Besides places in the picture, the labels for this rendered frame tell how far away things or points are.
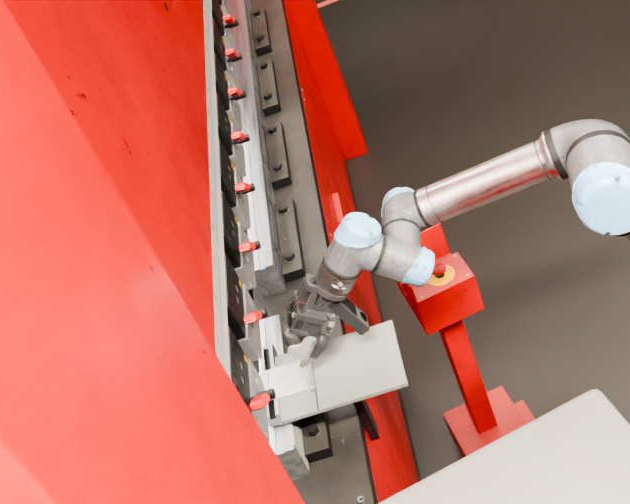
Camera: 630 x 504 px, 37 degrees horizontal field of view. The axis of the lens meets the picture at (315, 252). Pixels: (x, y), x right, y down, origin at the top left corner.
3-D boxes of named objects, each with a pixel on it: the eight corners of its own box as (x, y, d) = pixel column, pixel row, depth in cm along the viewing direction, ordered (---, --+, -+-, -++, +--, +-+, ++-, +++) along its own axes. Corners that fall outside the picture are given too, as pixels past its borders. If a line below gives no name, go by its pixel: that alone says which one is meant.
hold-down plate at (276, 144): (292, 184, 269) (289, 176, 267) (274, 190, 269) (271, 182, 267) (284, 128, 292) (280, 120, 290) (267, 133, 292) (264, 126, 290)
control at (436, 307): (484, 308, 240) (469, 258, 229) (427, 336, 239) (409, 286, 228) (453, 263, 255) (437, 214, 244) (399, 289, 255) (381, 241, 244)
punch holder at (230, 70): (239, 94, 254) (215, 42, 243) (209, 105, 255) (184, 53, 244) (237, 67, 265) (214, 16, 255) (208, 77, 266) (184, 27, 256)
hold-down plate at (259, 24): (272, 51, 330) (269, 44, 328) (257, 56, 331) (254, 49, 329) (266, 13, 353) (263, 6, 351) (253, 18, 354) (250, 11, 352)
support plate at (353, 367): (408, 386, 186) (407, 382, 186) (282, 424, 190) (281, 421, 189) (393, 322, 200) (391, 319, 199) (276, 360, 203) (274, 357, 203)
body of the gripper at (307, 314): (284, 309, 189) (305, 265, 182) (324, 318, 192) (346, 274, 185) (287, 336, 183) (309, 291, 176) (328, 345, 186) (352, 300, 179)
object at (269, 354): (284, 422, 192) (279, 413, 191) (270, 427, 193) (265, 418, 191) (277, 352, 208) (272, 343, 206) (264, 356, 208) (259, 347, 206)
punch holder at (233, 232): (257, 293, 192) (226, 235, 182) (218, 306, 193) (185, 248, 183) (252, 247, 204) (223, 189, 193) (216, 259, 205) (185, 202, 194)
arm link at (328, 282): (356, 258, 183) (362, 286, 176) (347, 275, 185) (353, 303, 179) (320, 249, 180) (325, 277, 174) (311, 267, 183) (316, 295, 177)
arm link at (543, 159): (609, 84, 170) (369, 186, 189) (620, 119, 162) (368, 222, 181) (630, 131, 177) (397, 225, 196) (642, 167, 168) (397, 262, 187)
